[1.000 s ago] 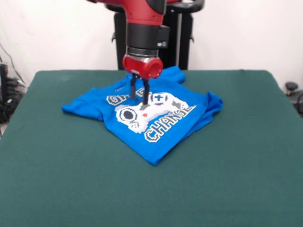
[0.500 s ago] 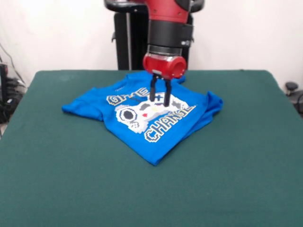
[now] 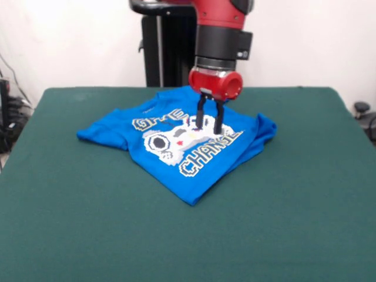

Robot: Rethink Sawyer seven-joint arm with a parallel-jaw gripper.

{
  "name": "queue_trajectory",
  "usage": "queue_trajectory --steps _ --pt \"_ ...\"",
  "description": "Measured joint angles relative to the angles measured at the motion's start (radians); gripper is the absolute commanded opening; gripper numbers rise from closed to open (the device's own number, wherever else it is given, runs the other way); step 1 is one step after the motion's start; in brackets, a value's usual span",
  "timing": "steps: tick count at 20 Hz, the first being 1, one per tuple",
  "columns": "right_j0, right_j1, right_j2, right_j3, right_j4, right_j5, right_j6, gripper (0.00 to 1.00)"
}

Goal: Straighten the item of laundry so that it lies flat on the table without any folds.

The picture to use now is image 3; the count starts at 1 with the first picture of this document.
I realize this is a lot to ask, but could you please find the black cable tangle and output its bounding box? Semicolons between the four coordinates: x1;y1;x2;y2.
0;96;34;153

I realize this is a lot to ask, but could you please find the dark green table cloth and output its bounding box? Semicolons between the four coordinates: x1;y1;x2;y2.
0;86;376;282

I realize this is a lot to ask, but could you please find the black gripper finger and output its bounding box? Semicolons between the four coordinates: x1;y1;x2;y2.
213;99;225;135
195;92;208;132

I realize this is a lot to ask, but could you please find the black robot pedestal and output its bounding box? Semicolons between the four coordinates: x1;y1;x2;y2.
129;0;200;88

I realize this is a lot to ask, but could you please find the thin grey cable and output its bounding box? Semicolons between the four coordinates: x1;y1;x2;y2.
0;53;32;106

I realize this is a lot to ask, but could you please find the blue t-shirt with white print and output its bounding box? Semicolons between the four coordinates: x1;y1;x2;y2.
76;86;278;207

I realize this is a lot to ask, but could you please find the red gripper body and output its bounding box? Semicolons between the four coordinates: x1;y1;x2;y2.
188;67;244;102

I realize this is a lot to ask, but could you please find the black electronics box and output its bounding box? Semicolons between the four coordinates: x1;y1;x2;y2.
0;78;12;129

